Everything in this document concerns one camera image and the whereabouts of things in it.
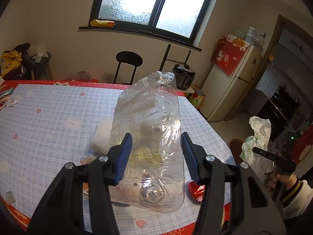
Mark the crushed red drink can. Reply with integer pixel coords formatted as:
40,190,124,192
185,180,205,205

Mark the clear crushed plastic bottle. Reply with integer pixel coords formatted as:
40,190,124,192
110,71,185,213

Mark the white plastic trash bag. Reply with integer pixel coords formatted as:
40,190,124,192
240,116,274,180

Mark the black kitchen stove unit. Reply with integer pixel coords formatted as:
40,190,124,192
257,84,300,141

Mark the right hand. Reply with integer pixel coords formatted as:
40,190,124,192
277,173,297,190

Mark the cream two-door refrigerator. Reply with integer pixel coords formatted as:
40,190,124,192
198,44,262,122

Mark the black electric pressure cooker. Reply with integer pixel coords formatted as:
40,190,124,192
172,63,196,90

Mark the black round stool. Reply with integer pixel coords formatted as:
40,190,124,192
113,51,143,85

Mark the red fridge cover cloth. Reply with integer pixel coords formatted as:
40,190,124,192
211,33,251,76

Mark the yellow orange snack bag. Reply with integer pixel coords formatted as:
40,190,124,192
90,19,115,28

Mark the yellow clothes pile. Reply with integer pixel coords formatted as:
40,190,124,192
1,42,30,81

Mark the black framed window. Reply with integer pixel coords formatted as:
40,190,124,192
79,0,212,51

